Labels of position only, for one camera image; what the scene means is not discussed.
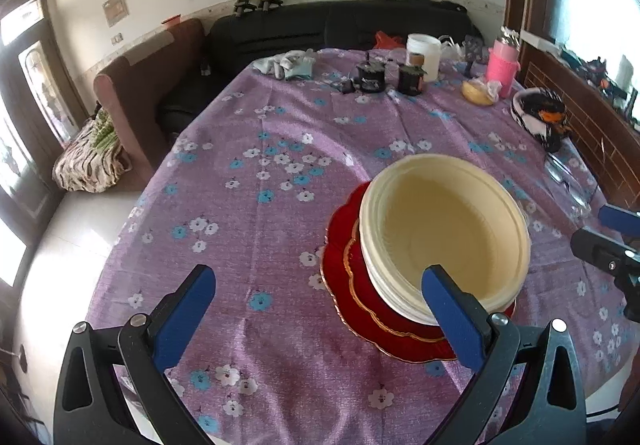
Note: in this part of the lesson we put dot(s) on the black sofa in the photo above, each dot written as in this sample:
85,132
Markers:
280,30

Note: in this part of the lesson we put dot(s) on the bagged yellow food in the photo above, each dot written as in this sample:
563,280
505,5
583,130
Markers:
477,92

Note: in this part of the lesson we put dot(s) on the wooden glass door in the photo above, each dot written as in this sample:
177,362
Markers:
30,75

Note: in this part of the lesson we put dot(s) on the large red glass plate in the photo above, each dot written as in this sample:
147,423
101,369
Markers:
336,270

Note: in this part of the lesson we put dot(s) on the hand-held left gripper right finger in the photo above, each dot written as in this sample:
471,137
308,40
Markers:
450,310

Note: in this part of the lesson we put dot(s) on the striped blanket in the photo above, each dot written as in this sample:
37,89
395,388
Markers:
90,160

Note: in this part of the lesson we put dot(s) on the black can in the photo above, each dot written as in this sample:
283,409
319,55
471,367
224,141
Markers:
370,77
412,80

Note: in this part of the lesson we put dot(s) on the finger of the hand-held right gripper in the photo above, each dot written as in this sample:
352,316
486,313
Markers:
617,216
595,245

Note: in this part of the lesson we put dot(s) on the clear plastic bag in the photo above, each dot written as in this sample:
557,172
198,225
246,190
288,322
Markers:
567,180

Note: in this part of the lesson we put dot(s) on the red plastic bag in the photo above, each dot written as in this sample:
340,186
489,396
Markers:
387,40

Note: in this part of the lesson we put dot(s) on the small red glass plate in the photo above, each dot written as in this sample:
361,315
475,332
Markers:
382,312

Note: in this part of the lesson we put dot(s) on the brick pattern wooden cabinet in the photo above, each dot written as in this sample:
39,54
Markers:
590,125

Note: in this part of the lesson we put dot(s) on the grey gloves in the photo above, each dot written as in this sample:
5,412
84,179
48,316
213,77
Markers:
290,65

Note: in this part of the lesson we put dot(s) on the white plastic jar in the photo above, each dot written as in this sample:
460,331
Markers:
425,47

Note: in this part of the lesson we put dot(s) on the black clamp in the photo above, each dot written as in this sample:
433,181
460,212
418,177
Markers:
270,1
243,6

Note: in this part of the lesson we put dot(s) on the wall switch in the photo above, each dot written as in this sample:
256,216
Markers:
117,39

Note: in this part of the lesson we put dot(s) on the cream plastic bowl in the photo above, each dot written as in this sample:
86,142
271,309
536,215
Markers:
440,215
405,312

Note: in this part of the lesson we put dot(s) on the brown armchair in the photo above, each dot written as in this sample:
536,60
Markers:
145,90

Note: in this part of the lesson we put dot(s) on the wall plaque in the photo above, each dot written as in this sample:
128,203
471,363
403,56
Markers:
115,10

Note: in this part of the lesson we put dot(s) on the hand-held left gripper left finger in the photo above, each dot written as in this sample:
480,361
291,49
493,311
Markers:
185,315

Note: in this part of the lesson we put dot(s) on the purple floral tablecloth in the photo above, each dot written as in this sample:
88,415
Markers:
250,250

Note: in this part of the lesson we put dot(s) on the pink bottle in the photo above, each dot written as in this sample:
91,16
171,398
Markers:
502,70

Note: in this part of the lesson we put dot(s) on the floral pouch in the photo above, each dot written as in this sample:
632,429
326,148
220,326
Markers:
476,50

